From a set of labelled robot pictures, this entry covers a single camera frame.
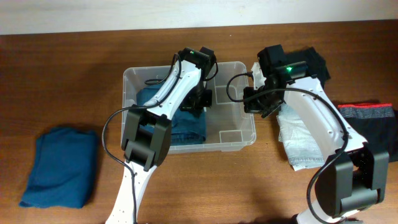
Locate clear plastic storage container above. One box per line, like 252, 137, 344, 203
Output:
123, 62, 256, 154

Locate dark blue jeans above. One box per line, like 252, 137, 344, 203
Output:
136, 84, 206, 146

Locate teal blue shirt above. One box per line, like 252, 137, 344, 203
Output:
19, 127, 98, 208

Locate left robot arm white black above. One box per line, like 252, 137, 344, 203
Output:
107, 47, 218, 223

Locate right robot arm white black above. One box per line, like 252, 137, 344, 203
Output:
243, 45, 389, 223

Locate black folded shirt white logo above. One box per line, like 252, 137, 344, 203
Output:
286, 47, 331, 88

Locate light blue folded jeans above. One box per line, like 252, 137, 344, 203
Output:
277, 104, 325, 171

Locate black shorts red waistband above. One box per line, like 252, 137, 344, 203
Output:
338, 103, 397, 162

